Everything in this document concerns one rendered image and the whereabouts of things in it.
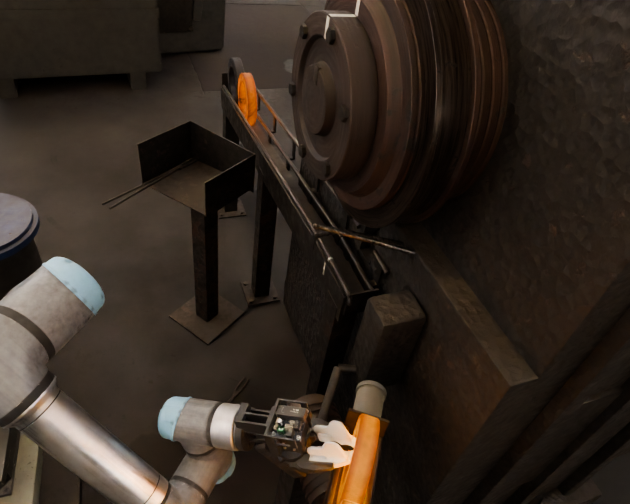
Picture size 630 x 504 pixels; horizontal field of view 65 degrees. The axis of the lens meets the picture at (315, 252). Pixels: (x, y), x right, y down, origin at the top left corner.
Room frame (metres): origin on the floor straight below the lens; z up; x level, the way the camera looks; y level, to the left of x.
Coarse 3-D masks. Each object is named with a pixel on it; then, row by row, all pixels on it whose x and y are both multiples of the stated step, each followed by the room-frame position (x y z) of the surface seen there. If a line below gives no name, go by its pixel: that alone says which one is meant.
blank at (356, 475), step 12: (360, 420) 0.42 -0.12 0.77; (372, 420) 0.43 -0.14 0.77; (360, 432) 0.39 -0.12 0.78; (372, 432) 0.40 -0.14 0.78; (360, 444) 0.38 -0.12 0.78; (372, 444) 0.38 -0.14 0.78; (360, 456) 0.36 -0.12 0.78; (372, 456) 0.36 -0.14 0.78; (348, 468) 0.35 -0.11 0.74; (360, 468) 0.34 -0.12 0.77; (348, 480) 0.33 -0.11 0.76; (360, 480) 0.33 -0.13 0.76; (348, 492) 0.32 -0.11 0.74; (360, 492) 0.32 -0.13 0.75
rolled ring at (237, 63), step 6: (234, 60) 1.83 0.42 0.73; (240, 60) 1.84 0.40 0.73; (228, 66) 1.90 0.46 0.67; (234, 66) 1.80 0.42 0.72; (240, 66) 1.80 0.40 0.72; (228, 72) 1.90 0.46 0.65; (234, 72) 1.80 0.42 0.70; (240, 72) 1.78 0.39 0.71; (228, 78) 1.90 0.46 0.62; (234, 78) 1.89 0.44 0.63; (228, 84) 1.89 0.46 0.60; (234, 84) 1.89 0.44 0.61; (234, 90) 1.87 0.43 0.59; (234, 96) 1.84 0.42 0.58
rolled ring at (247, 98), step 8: (240, 80) 1.71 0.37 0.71; (248, 80) 1.64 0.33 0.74; (240, 88) 1.72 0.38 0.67; (248, 88) 1.62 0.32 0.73; (240, 96) 1.72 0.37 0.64; (248, 96) 1.60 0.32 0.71; (256, 96) 1.61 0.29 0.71; (240, 104) 1.71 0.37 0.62; (248, 104) 1.59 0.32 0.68; (256, 104) 1.60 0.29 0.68; (248, 112) 1.58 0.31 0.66; (256, 112) 1.60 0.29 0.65; (248, 120) 1.59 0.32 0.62
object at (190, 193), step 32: (192, 128) 1.34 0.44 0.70; (160, 160) 1.24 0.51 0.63; (192, 160) 1.33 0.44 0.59; (224, 160) 1.28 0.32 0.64; (160, 192) 1.14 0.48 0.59; (192, 192) 1.15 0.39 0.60; (224, 192) 1.11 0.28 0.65; (192, 224) 1.17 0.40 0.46; (192, 320) 1.15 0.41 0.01; (224, 320) 1.17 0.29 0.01
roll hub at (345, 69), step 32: (320, 32) 0.83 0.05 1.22; (352, 32) 0.78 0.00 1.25; (320, 64) 0.82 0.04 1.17; (352, 64) 0.73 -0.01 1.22; (320, 96) 0.78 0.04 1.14; (352, 96) 0.70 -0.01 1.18; (320, 128) 0.76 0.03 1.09; (352, 128) 0.69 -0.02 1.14; (320, 160) 0.77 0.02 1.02; (352, 160) 0.70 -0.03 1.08
